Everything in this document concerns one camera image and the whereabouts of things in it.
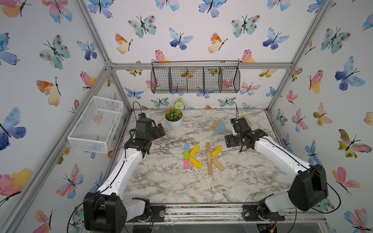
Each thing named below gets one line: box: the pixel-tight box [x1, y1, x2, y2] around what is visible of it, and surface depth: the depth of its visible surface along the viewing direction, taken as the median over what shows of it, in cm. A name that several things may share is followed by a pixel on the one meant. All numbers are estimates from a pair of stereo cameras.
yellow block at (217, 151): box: [211, 145, 224, 158], surface depth 98 cm
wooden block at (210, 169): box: [207, 162, 214, 176], surface depth 90 cm
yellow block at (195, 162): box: [188, 156, 203, 169], surface depth 93 cm
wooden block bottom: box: [206, 151, 212, 163], surface depth 95 cm
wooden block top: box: [206, 142, 211, 152], surface depth 101 cm
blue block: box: [185, 142, 190, 152], surface depth 101 cm
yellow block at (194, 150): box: [189, 144, 201, 158], surface depth 98 cm
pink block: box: [183, 159, 190, 170], surface depth 93 cm
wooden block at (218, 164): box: [211, 158, 225, 172], surface depth 93 cm
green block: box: [184, 150, 189, 160], surface depth 97 cm
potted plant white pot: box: [164, 97, 185, 130], surface depth 103 cm
